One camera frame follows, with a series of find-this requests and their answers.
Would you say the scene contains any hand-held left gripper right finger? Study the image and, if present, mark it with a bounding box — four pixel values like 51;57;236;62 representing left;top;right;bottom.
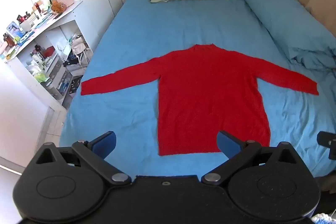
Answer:
201;131;301;186

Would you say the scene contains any bed with blue sheet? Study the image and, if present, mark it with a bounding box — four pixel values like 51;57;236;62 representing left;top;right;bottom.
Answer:
59;0;336;180

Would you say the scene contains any red long-sleeve sweater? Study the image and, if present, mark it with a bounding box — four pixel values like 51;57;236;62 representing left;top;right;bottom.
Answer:
80;43;319;156

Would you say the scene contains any orange plush toy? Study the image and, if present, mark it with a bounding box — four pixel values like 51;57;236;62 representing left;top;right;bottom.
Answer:
51;1;67;14

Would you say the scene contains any beige cloth bag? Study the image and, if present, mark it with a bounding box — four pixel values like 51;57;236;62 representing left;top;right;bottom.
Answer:
70;33;88;62

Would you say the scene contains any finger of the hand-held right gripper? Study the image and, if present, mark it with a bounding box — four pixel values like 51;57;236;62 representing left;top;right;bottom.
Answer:
316;131;336;160

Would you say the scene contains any brown bottle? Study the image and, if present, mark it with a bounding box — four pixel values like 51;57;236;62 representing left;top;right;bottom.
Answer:
3;33;15;48

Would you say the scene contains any white shelf unit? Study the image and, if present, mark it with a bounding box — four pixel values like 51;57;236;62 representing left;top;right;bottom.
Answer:
0;0;91;112

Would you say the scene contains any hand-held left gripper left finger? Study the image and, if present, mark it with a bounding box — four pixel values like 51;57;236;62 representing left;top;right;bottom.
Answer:
35;131;132;186

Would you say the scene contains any light blue knit cloth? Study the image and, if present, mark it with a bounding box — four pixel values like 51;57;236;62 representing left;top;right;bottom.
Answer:
312;213;336;224

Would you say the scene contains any grey storage box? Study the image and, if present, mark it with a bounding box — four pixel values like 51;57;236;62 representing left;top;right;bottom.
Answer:
39;55;67;100

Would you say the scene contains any rolled blue duvet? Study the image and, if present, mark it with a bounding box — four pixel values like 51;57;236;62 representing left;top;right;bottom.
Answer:
241;0;336;69

